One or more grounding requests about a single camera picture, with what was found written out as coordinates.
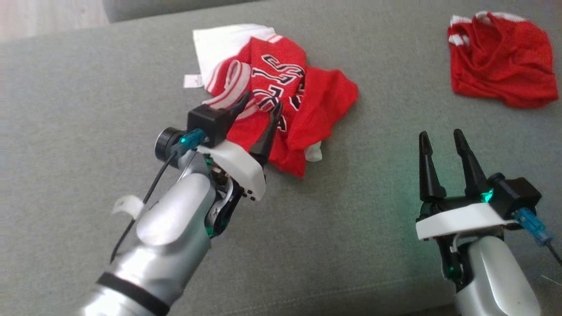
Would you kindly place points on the red shorts with white stripe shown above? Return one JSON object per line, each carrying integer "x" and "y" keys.
{"x": 505, "y": 61}

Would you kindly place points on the grey fabric sofa seat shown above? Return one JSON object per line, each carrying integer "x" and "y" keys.
{"x": 351, "y": 219}

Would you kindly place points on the grey sofa back cushion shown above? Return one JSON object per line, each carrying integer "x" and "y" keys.
{"x": 175, "y": 5}

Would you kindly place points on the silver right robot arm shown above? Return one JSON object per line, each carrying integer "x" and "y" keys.
{"x": 496, "y": 281}

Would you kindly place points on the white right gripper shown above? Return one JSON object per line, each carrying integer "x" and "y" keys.
{"x": 461, "y": 217}

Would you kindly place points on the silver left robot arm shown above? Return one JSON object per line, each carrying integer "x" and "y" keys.
{"x": 171, "y": 228}

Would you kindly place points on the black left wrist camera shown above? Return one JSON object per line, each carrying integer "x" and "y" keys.
{"x": 208, "y": 120}

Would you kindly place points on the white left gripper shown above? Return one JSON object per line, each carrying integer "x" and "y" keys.
{"x": 237, "y": 164}

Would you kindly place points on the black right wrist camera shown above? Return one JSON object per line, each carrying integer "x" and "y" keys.
{"x": 516, "y": 193}

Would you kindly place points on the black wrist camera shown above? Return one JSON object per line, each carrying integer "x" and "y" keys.
{"x": 208, "y": 120}
{"x": 516, "y": 193}

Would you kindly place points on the red lettered basketball jersey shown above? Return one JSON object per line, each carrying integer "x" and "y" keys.
{"x": 316, "y": 101}

